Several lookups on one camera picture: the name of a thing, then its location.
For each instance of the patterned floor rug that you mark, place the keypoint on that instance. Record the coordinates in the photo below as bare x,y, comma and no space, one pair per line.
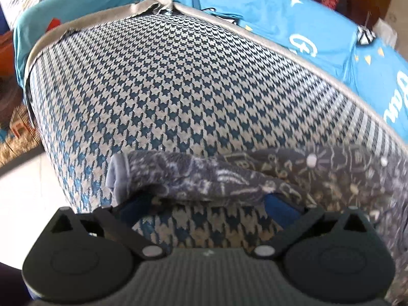
16,134

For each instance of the white patterned box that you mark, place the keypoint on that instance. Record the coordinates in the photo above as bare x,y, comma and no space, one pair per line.
19,0

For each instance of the grey doodle-print fleece jacket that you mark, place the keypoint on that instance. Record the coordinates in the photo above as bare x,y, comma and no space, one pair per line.
223,178

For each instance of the blue printed sofa cover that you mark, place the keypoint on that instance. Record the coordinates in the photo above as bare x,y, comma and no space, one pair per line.
255,0

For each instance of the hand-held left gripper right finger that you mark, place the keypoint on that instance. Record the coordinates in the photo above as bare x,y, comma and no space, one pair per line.
280,208

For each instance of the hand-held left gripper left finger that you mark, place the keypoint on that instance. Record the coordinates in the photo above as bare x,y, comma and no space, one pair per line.
134,210

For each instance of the houndstooth sofa seat cushion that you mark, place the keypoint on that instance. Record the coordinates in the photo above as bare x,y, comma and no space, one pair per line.
175,86

